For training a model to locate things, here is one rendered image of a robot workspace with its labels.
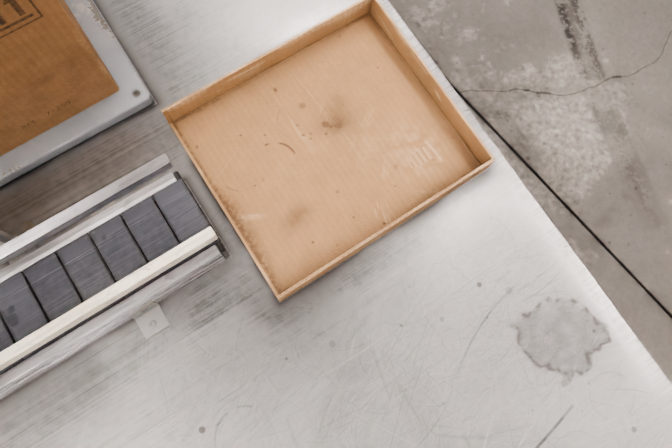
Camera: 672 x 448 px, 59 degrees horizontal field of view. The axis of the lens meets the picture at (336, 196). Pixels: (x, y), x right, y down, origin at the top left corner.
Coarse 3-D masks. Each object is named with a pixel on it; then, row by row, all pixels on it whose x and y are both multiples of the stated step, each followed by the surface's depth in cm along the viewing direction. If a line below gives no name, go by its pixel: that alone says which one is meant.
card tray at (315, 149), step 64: (256, 64) 73; (320, 64) 76; (384, 64) 77; (192, 128) 73; (256, 128) 74; (320, 128) 74; (384, 128) 75; (448, 128) 75; (256, 192) 72; (320, 192) 72; (384, 192) 73; (448, 192) 72; (256, 256) 70; (320, 256) 70
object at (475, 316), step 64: (128, 0) 78; (192, 0) 78; (256, 0) 79; (320, 0) 79; (384, 0) 80; (192, 64) 76; (128, 128) 73; (0, 192) 70; (64, 192) 71; (128, 192) 71; (192, 192) 72; (512, 192) 74; (384, 256) 71; (448, 256) 71; (512, 256) 72; (576, 256) 72; (128, 320) 68; (192, 320) 68; (256, 320) 68; (320, 320) 69; (384, 320) 69; (448, 320) 70; (512, 320) 70; (576, 320) 70; (64, 384) 66; (128, 384) 66; (192, 384) 66; (256, 384) 67; (320, 384) 67; (384, 384) 67; (448, 384) 68; (512, 384) 68; (576, 384) 68; (640, 384) 69
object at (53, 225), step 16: (160, 160) 59; (128, 176) 58; (144, 176) 58; (96, 192) 58; (112, 192) 58; (80, 208) 57; (96, 208) 58; (48, 224) 57; (64, 224) 57; (16, 240) 56; (32, 240) 56; (0, 256) 56
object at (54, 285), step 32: (160, 192) 66; (128, 224) 65; (160, 224) 66; (192, 224) 66; (64, 256) 64; (96, 256) 64; (128, 256) 64; (192, 256) 65; (0, 288) 63; (32, 288) 64; (64, 288) 63; (96, 288) 63; (0, 320) 62; (32, 320) 62; (32, 352) 61
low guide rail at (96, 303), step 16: (192, 240) 62; (208, 240) 62; (160, 256) 61; (176, 256) 61; (144, 272) 61; (160, 272) 62; (112, 288) 60; (128, 288) 60; (80, 304) 60; (96, 304) 60; (64, 320) 59; (80, 320) 60; (32, 336) 59; (48, 336) 59; (0, 352) 58; (16, 352) 58; (0, 368) 59
